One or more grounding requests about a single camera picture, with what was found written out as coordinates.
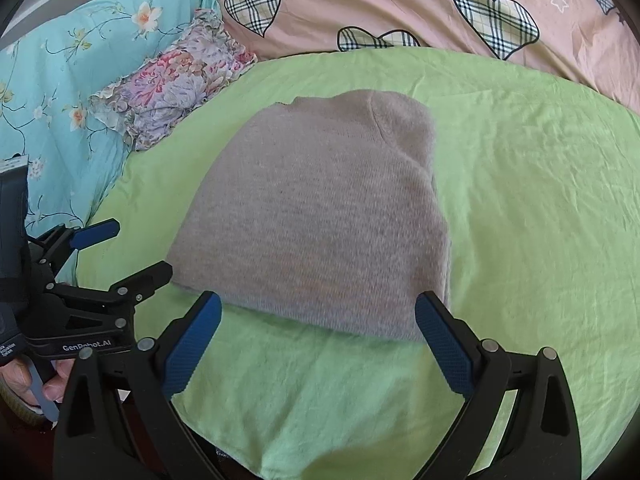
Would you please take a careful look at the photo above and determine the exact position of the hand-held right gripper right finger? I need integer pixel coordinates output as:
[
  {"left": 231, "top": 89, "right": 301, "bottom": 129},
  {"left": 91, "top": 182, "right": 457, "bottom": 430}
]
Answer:
[{"left": 415, "top": 290, "right": 581, "bottom": 480}]

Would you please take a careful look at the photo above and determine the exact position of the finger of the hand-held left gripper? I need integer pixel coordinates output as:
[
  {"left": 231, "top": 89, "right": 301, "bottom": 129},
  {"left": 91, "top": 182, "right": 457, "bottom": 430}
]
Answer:
[
  {"left": 45, "top": 261, "right": 173, "bottom": 311},
  {"left": 27, "top": 218, "right": 121, "bottom": 281}
]

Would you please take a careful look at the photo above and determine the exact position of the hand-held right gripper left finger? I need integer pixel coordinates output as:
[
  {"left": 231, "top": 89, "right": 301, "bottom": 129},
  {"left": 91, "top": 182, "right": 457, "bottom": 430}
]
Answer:
[{"left": 52, "top": 290, "right": 223, "bottom": 480}]

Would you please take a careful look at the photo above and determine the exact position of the grey knitted sweater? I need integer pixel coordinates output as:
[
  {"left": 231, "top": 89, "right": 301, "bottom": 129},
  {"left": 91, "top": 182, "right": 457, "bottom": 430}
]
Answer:
[{"left": 165, "top": 89, "right": 453, "bottom": 343}]

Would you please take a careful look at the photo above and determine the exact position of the person's left hand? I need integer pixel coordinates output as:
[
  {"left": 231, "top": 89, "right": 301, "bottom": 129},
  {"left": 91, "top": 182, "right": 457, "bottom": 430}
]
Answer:
[{"left": 0, "top": 359, "right": 68, "bottom": 413}]

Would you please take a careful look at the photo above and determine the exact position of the light green bed sheet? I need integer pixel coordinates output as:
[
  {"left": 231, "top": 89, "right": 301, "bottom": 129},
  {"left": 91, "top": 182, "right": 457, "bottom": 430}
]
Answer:
[{"left": 75, "top": 46, "right": 640, "bottom": 480}]

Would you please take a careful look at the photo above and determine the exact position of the floral ruffled pillow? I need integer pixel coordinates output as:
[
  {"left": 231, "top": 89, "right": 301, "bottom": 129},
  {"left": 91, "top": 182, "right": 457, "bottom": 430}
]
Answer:
[{"left": 89, "top": 8, "right": 258, "bottom": 153}]

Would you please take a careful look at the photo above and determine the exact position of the teal floral bed sheet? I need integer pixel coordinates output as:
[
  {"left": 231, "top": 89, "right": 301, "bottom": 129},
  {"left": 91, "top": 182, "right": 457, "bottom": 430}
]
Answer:
[{"left": 0, "top": 0, "right": 241, "bottom": 281}]

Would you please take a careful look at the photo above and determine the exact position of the pink quilt with plaid hearts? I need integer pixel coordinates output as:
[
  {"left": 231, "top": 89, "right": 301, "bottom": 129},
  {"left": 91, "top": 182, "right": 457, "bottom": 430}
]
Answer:
[{"left": 219, "top": 0, "right": 640, "bottom": 106}]

